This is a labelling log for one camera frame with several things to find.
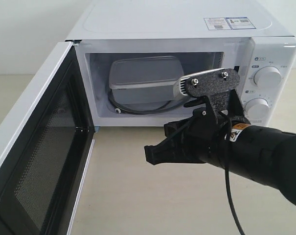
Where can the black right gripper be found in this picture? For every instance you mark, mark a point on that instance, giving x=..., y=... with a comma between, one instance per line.
x=201, y=141

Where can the white microwave oven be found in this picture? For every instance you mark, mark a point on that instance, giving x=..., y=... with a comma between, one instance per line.
x=111, y=30

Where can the white lower timer knob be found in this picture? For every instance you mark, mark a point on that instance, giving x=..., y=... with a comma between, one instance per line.
x=257, y=108

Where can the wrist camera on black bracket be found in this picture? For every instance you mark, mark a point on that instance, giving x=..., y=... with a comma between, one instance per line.
x=215, y=88

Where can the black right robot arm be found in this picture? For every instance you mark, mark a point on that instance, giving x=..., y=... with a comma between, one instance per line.
x=261, y=154

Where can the white upper power knob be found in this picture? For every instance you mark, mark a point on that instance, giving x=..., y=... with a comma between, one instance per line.
x=267, y=77

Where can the blue white label sticker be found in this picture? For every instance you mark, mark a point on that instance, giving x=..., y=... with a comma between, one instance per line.
x=229, y=23

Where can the white microwave door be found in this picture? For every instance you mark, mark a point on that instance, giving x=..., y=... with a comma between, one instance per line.
x=45, y=145

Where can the white plastic lidded container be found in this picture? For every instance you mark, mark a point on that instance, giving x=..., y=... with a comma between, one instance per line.
x=144, y=80

